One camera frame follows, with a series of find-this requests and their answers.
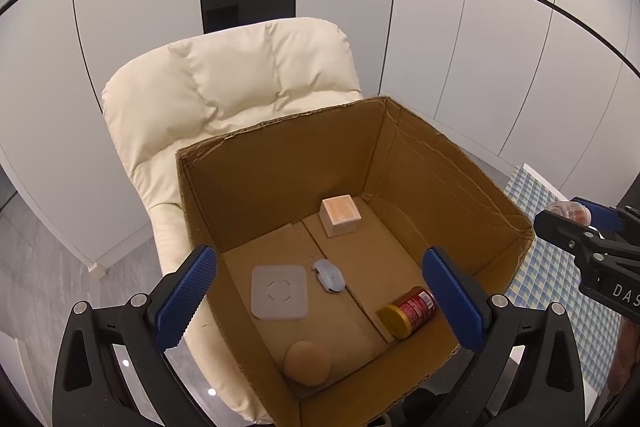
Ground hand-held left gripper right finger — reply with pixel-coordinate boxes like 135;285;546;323
421;246;586;427

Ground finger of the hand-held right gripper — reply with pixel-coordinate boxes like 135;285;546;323
533;210;640;278
570;197;640;242

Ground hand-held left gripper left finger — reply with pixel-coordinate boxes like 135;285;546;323
52;244;221;427

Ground clear bottle with peach cap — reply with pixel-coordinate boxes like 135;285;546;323
547;201;591;228

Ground red can with gold lid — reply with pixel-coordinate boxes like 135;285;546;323
376;286;437;339

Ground white square lid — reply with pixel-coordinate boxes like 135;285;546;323
251;264;309;321

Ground beige powder puff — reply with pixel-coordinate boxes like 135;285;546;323
284;341;333;388

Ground brown cardboard box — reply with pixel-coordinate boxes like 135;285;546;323
175;95;536;427

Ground small cube carton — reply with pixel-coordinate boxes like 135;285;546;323
320;194;362;239

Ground person's right hand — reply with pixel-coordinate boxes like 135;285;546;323
607;322;640;403

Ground blue yellow checkered tablecloth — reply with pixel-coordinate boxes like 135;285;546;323
502;163;626;395

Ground person's black pants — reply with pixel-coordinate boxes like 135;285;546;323
380;387;451;427

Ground cream padded chair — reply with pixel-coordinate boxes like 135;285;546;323
101;17;364;425

